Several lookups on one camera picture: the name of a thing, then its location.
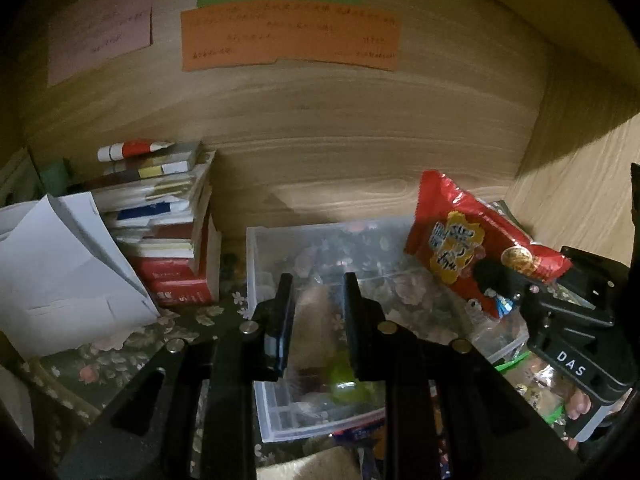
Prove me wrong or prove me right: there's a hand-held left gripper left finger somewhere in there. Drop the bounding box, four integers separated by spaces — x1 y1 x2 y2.
60 273 296 480

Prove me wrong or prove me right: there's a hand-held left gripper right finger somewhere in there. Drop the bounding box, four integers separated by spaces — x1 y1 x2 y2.
342 273 585 480

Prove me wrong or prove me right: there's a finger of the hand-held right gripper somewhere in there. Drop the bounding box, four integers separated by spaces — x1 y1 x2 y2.
502 264 542 312

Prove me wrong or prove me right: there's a clear brown green snack packet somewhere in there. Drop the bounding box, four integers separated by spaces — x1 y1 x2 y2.
292 282 383 407

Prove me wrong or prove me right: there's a clear plastic storage box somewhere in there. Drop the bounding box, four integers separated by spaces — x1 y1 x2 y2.
245 214 532 444

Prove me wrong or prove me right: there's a red snack packet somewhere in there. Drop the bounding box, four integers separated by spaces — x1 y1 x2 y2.
404 170 574 321

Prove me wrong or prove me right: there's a person's right hand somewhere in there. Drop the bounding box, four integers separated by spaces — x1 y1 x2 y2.
564 388 595 419

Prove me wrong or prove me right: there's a clear green-edged cookie packet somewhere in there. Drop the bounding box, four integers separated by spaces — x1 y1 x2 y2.
497 350 632 453

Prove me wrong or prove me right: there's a blue snack packet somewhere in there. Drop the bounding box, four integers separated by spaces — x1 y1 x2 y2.
332 417 392 480

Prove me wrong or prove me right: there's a stack of books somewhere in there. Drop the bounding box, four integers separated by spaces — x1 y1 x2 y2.
69 141 223 307

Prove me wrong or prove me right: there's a dark floral tablecloth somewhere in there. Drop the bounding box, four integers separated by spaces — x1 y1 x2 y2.
19 240 591 480

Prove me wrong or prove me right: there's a wooden cabinet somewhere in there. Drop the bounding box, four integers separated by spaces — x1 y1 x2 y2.
0 0 640 311

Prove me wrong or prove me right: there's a red white tube packet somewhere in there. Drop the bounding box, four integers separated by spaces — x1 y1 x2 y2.
97 138 172 162

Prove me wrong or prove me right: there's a white paper envelope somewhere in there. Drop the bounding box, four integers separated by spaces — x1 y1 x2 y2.
0 192 162 359

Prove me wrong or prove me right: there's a green box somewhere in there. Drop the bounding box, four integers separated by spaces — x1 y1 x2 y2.
39 159 72 192

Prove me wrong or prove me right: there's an orange paper note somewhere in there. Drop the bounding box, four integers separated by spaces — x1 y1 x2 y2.
180 3 402 74

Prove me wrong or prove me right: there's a pink paper note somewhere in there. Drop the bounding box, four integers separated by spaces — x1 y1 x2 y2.
47 0 154 87

